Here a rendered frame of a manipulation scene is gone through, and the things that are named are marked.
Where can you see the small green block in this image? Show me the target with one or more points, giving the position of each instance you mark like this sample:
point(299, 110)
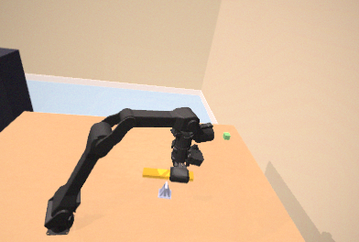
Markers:
point(226, 136)

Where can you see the yellow bar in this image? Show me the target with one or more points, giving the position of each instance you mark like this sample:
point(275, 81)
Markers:
point(160, 174)

